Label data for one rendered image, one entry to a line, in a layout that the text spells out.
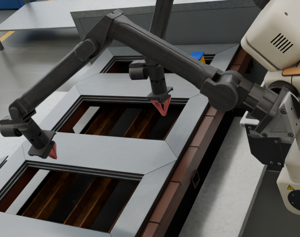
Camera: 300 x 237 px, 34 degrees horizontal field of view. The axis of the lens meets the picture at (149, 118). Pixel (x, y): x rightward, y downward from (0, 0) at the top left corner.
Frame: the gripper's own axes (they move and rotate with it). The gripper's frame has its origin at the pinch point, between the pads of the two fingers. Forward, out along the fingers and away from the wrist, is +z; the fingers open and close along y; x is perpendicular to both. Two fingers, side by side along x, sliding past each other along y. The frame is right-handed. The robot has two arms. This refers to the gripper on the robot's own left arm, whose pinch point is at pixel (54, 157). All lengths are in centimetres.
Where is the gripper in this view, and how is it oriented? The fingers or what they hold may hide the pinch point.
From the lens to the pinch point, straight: 175.6
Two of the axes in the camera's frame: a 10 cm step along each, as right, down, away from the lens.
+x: 8.7, 0.7, -4.8
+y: -3.4, 7.9, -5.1
